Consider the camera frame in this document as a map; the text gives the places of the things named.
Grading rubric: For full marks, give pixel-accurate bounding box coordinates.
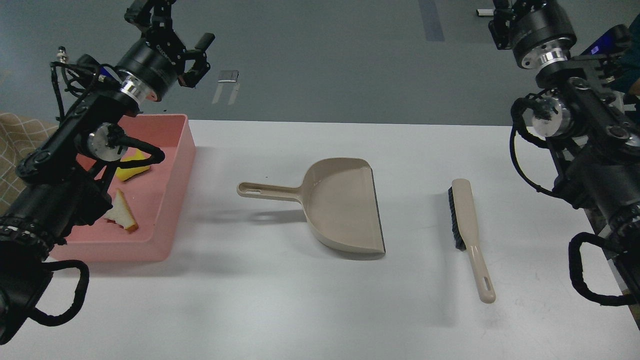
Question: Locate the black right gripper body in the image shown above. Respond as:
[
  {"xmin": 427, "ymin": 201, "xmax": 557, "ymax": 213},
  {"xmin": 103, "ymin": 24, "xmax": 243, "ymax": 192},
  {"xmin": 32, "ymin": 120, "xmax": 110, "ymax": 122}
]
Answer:
[{"xmin": 487, "ymin": 0, "xmax": 577, "ymax": 69}]

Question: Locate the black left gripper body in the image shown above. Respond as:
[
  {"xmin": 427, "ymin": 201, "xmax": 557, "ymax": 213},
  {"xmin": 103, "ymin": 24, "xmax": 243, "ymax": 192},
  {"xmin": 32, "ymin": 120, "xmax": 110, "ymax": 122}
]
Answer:
[{"xmin": 116, "ymin": 30, "xmax": 211, "ymax": 103}]

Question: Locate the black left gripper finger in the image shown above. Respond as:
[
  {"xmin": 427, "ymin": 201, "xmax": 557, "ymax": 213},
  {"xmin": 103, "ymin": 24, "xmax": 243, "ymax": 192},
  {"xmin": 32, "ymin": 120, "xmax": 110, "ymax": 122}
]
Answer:
[
  {"xmin": 182, "ymin": 32, "xmax": 216, "ymax": 57},
  {"xmin": 124, "ymin": 0, "xmax": 176, "ymax": 38}
]

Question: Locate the yellow green sponge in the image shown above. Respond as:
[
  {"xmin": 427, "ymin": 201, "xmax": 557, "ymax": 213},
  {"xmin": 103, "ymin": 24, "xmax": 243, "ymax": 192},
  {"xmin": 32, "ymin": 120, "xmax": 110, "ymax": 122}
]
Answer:
[{"xmin": 115, "ymin": 148, "xmax": 151, "ymax": 182}]

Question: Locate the white bread slice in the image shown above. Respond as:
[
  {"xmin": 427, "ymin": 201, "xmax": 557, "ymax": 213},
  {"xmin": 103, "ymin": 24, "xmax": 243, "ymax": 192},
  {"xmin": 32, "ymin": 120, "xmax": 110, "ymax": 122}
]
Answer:
[{"xmin": 102, "ymin": 188, "xmax": 138, "ymax": 233}]

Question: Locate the beige hand brush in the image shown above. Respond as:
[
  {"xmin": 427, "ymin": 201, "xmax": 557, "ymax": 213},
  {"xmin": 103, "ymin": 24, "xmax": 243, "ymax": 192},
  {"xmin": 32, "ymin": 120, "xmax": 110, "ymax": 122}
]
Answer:
[{"xmin": 447, "ymin": 178, "xmax": 497, "ymax": 305}]

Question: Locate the beige plastic dustpan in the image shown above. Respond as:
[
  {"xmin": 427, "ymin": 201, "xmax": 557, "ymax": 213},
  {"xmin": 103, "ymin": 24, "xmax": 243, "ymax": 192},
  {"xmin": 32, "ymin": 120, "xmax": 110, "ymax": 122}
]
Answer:
[{"xmin": 237, "ymin": 157, "xmax": 386, "ymax": 256}]

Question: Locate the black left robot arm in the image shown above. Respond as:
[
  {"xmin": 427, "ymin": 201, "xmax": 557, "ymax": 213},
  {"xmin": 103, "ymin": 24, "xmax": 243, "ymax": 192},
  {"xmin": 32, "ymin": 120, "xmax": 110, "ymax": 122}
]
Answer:
[{"xmin": 0, "ymin": 0, "xmax": 215, "ymax": 344}]

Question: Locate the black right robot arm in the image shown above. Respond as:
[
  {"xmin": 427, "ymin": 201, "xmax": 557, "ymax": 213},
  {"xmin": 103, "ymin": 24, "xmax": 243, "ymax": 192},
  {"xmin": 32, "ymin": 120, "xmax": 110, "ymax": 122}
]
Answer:
[{"xmin": 488, "ymin": 0, "xmax": 639, "ymax": 306}]

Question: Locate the pink plastic bin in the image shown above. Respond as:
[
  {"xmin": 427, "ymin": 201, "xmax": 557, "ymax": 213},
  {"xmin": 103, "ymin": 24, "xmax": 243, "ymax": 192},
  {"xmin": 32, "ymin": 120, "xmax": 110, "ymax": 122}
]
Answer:
[{"xmin": 50, "ymin": 114, "xmax": 196, "ymax": 262}]

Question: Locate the white floor stand base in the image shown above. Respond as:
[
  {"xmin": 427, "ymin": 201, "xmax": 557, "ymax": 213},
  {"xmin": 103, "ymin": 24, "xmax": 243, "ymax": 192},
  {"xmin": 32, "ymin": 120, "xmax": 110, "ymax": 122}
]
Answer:
[{"xmin": 476, "ymin": 7, "xmax": 495, "ymax": 18}]

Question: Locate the beige checkered cloth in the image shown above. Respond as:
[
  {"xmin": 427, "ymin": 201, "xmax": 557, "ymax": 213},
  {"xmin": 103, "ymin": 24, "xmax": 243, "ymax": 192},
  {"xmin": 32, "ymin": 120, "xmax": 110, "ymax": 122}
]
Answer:
[{"xmin": 0, "ymin": 111, "xmax": 58, "ymax": 215}]

